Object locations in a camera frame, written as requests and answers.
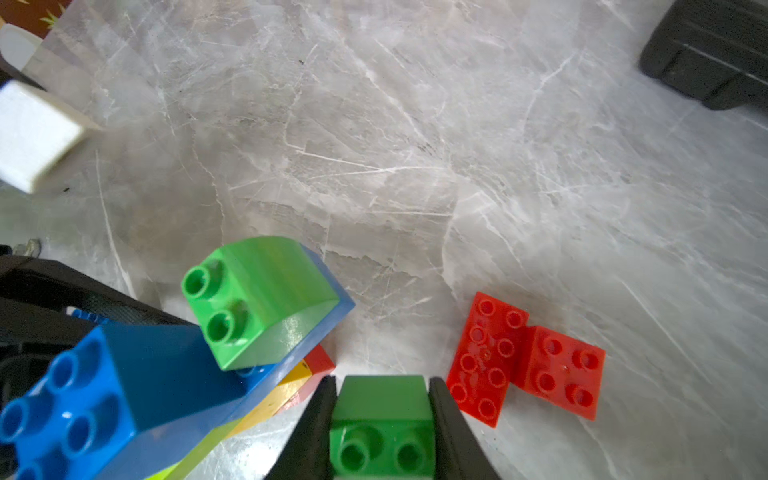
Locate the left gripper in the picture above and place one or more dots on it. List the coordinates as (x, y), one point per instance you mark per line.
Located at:
(35, 296)

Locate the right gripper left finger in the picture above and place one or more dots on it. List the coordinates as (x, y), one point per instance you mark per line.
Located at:
(306, 455)

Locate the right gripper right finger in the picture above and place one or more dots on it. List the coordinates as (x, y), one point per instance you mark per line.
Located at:
(458, 453)

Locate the yellow square brick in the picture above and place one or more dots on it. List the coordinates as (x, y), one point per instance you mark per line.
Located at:
(276, 399)

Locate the green square brick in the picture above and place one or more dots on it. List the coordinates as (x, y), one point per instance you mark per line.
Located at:
(257, 299)
(382, 427)

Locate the red square brick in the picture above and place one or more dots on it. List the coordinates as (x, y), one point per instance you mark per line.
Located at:
(563, 370)
(321, 365)

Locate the red long brick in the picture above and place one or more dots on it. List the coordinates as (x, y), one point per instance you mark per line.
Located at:
(486, 357)

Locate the dark blue long brick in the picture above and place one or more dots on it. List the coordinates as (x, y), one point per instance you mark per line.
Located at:
(131, 400)

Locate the lime green long brick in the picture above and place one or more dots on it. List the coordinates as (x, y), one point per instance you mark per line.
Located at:
(184, 467)

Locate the black plastic tool case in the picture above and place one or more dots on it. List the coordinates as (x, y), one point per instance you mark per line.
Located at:
(714, 51)

